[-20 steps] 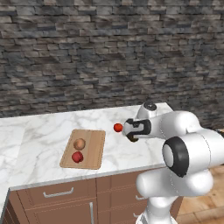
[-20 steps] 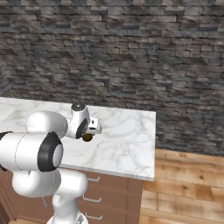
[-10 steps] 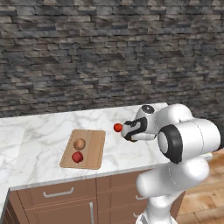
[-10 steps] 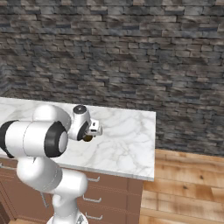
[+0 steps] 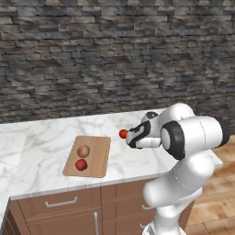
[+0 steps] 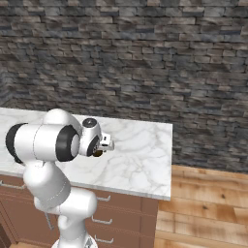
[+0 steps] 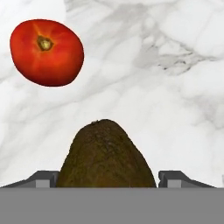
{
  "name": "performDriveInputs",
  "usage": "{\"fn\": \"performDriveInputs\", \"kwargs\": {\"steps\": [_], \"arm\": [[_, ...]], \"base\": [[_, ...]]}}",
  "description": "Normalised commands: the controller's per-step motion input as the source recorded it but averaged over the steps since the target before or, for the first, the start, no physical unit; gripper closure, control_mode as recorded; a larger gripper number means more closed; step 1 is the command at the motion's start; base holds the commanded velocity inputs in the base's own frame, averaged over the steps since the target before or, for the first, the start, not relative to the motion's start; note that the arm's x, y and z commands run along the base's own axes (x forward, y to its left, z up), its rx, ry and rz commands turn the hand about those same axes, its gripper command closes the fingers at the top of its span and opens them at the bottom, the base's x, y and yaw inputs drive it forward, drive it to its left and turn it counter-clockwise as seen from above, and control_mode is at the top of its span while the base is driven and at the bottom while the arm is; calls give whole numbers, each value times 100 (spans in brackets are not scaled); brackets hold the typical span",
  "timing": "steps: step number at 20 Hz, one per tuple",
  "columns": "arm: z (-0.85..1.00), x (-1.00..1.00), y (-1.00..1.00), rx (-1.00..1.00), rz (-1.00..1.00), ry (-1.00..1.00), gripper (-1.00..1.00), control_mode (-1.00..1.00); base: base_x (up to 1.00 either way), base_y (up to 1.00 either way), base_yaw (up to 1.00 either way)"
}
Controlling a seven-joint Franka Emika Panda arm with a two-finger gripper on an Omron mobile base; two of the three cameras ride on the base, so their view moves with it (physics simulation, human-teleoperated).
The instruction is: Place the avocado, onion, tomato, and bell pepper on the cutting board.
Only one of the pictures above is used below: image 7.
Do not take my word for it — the red tomato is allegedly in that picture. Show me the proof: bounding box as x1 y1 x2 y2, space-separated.
9 18 85 88

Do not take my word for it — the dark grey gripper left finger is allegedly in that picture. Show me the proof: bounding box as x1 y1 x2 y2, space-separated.
2 170 60 189

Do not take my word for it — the dark green avocado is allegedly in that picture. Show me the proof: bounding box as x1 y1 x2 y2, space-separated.
55 118 158 189

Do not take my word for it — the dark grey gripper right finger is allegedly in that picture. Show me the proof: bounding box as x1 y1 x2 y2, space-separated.
157 170 217 189

